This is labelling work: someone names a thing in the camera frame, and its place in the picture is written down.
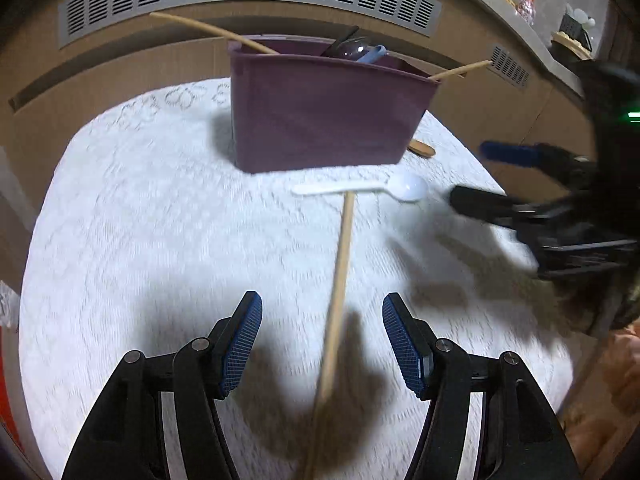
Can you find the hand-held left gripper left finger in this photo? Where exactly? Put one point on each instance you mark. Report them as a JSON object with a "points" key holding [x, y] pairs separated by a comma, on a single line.
{"points": [[241, 347]]}

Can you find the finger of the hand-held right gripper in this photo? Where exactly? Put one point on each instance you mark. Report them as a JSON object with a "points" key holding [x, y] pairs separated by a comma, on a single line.
{"points": [[482, 200], [510, 151]]}

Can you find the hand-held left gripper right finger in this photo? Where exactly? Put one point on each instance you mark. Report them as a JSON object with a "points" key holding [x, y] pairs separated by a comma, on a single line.
{"points": [[402, 347]]}

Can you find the white plastic spoon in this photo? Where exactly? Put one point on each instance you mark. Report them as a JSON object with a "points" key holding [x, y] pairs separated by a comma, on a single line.
{"points": [[407, 187]]}

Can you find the wooden chopstick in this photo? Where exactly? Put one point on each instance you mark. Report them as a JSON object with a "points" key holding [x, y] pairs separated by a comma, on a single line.
{"points": [[339, 285], [462, 70], [215, 32]]}

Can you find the purple plastic utensil container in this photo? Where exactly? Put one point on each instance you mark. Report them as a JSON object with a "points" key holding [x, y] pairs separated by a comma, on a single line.
{"points": [[325, 115]]}

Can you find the person's right forearm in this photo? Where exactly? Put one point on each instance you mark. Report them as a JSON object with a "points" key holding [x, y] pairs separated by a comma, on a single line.
{"points": [[627, 360]]}

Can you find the wooden spoon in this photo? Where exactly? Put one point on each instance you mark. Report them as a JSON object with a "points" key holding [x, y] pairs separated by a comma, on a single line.
{"points": [[421, 148]]}

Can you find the short grey vent grille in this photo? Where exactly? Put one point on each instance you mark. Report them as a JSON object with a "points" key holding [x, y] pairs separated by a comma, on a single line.
{"points": [[510, 66]]}

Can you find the grey kitchen countertop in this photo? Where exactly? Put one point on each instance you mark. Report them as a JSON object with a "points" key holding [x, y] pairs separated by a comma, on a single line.
{"points": [[542, 45]]}

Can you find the white lace tablecloth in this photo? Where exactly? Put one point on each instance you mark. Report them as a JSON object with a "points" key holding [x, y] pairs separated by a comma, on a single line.
{"points": [[150, 260]]}

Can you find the clear plastic bottle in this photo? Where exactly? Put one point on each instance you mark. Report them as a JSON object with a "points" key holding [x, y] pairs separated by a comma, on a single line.
{"points": [[525, 7]]}

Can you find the dark glossy spoon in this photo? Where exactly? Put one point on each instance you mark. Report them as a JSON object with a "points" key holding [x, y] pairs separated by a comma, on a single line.
{"points": [[352, 50]]}

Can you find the black utensil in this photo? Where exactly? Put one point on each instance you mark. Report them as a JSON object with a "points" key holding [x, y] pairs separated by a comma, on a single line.
{"points": [[342, 40]]}

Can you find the wooden cabinet front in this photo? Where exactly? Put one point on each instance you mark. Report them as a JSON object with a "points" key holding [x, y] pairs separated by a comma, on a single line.
{"points": [[125, 60]]}

